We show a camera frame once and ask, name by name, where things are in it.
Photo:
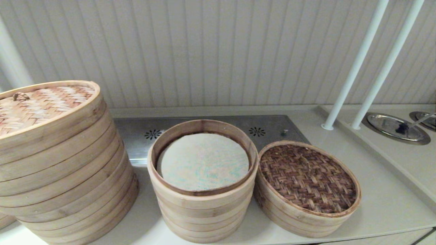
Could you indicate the dark woven bamboo steamer lid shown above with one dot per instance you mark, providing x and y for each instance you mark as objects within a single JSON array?
[{"x": 306, "y": 177}]

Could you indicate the white cloth steamer liner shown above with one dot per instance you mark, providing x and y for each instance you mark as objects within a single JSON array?
[{"x": 204, "y": 163}]

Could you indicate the shallow slatted bamboo steamer tray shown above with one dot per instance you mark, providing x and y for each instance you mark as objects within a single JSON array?
[{"x": 296, "y": 228}]

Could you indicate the large bamboo steamer stack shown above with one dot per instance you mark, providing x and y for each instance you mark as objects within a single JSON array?
[{"x": 68, "y": 190}]

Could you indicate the large light woven steamer lid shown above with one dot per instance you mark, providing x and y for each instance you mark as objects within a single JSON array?
[{"x": 41, "y": 105}]

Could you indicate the small metal knob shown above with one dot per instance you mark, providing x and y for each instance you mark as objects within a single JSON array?
[{"x": 284, "y": 132}]

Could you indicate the stainless steel steam plate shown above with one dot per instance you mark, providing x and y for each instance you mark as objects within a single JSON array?
[{"x": 136, "y": 149}]

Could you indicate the white metal pole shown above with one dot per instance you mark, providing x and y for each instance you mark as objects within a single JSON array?
[
  {"x": 388, "y": 64},
  {"x": 354, "y": 68}
]

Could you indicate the round metal dish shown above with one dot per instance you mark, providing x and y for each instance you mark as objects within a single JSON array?
[
  {"x": 425, "y": 122},
  {"x": 385, "y": 124}
]

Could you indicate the metal ladle with black head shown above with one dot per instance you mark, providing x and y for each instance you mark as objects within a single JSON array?
[{"x": 402, "y": 128}]

